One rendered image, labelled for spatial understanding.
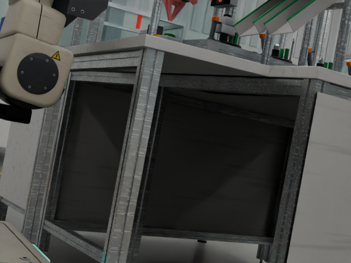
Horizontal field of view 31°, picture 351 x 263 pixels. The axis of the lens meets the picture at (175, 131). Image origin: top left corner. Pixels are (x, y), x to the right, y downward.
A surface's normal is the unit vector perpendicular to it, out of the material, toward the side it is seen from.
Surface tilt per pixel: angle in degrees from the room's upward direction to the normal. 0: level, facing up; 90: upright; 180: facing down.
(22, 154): 90
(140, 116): 90
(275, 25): 90
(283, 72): 90
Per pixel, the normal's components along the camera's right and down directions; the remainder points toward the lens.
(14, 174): -0.82, -0.15
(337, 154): 0.54, 0.10
